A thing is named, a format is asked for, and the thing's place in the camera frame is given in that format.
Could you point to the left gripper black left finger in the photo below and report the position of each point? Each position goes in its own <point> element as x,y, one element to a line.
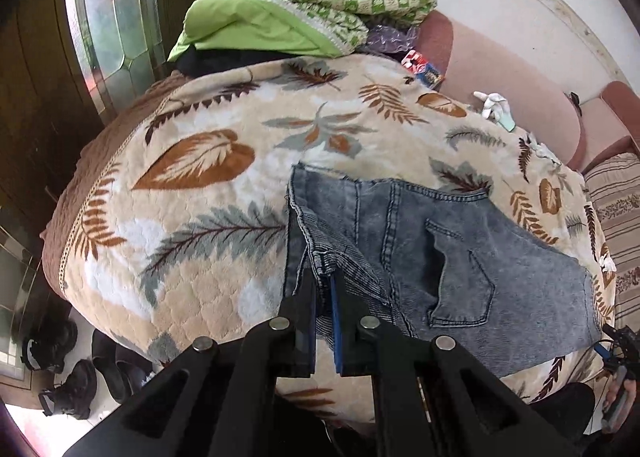
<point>217,399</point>

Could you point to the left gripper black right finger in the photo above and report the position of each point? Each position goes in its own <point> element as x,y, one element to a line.
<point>433,398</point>

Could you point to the grey-blue denim pants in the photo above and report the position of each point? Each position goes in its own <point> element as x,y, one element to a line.
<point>437,263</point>

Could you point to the black slipper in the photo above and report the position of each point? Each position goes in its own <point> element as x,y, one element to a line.
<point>124,371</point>

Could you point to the black shoe lower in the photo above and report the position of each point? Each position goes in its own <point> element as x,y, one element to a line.
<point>74,396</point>

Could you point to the black shoe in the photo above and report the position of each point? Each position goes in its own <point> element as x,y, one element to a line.
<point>46,347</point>
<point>74,396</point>

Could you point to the beige leaf-pattern fleece blanket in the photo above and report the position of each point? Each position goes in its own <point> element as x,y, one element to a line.
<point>174,224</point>

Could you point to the black shoe left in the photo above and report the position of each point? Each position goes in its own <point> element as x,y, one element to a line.
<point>46,347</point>

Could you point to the pink padded headboard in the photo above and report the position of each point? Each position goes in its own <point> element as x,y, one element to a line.
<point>581,135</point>

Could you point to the black clip on headboard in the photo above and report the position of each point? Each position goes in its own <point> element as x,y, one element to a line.
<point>574,98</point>

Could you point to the white glove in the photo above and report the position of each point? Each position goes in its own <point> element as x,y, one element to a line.
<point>496,108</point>

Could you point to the red blue small packet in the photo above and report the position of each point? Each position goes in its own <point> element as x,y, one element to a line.
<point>422,69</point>

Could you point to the purple patterned cloth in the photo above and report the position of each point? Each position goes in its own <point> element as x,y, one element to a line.
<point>384,40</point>

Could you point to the green patterned folded quilt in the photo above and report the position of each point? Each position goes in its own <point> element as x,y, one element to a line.
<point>319,28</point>

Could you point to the stained glass window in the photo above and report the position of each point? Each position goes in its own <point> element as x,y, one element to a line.
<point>119,48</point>

